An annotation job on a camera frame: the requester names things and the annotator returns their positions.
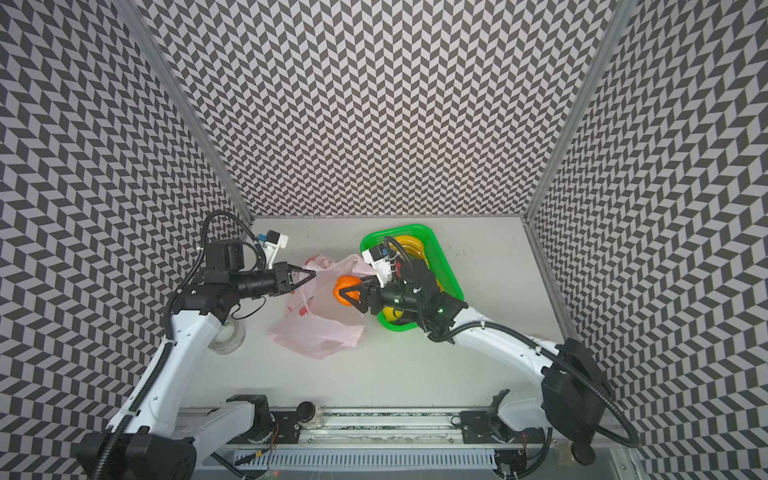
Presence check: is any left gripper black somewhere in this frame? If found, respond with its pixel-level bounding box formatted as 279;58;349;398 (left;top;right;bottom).
231;262;317;300

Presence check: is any large orange fake orange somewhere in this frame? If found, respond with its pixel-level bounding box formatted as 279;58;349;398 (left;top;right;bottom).
333;275;362;306

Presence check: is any pink plastic bag peach print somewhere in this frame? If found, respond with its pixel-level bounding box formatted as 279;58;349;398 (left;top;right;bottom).
267;254;374;359

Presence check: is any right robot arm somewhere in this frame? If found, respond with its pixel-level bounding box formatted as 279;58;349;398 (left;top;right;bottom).
334;269;641;462

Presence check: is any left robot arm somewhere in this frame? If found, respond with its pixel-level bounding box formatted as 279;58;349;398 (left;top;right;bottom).
74;240;316;479

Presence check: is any yellow fake banana bunch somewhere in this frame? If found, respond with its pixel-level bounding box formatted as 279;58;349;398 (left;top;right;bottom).
383;235;427;261

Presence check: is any green plastic basket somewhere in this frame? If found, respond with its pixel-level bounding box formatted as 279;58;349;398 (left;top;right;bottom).
360;224;467;321

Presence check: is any clear tape roll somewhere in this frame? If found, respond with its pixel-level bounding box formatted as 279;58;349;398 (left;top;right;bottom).
208;319;246;355

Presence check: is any black round cap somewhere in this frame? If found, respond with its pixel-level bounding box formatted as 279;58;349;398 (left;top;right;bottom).
571;442;596;466

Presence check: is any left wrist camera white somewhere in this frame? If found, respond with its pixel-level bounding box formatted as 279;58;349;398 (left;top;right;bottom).
258;230;289;269

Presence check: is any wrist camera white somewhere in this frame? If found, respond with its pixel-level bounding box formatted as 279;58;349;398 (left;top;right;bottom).
361;243;396;287
258;230;289;269

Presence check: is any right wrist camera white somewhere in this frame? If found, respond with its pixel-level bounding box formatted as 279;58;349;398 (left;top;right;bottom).
361;243;396;287

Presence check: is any black knob on rail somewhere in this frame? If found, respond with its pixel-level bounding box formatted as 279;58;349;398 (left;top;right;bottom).
296;401;321;428

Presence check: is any aluminium front rail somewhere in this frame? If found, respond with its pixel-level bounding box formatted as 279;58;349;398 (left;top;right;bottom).
173;406;625;451

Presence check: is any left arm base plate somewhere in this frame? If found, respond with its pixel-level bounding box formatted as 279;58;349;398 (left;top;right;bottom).
226;394;301;445

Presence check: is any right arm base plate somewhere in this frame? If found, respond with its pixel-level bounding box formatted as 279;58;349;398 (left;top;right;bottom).
451;389;546;445

